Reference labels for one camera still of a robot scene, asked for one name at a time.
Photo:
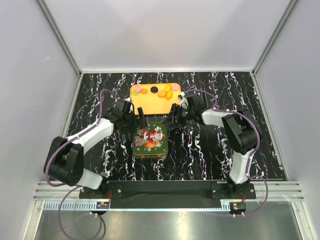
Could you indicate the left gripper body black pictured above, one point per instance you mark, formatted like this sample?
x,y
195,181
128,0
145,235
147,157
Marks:
x,y
130,123

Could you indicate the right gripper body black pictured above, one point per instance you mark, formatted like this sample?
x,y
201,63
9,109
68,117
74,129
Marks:
x,y
184,115

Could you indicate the gold tin lid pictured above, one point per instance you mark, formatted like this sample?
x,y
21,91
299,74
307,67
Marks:
x,y
155,136

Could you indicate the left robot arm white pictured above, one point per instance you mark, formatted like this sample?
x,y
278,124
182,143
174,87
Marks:
x,y
65,161

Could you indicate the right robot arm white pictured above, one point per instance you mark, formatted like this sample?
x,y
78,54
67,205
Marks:
x,y
243,134

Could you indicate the yellow flower shaped cookie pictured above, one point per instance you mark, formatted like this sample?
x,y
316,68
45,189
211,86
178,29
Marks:
x,y
168,95

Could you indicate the yellow serving tray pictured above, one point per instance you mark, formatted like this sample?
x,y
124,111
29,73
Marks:
x,y
151,103

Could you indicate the pink macaron top right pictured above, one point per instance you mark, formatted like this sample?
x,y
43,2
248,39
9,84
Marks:
x,y
175,87

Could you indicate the orange half cookie top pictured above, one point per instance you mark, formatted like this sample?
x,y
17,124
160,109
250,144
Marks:
x,y
167,88

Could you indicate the green macaron cookie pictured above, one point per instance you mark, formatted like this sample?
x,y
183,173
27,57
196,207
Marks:
x,y
135,93

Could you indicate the orange swirl cookie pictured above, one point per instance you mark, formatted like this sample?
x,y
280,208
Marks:
x,y
144,91

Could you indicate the gold square cookie tin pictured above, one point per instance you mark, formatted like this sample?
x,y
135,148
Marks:
x,y
145,153

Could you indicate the pink macaron cookie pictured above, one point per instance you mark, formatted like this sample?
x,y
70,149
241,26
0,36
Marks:
x,y
137,89

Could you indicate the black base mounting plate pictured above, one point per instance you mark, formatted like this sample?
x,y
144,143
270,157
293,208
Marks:
x,y
214,189

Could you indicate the aluminium frame rail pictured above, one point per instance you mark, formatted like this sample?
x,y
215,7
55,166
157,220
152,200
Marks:
x,y
67,198

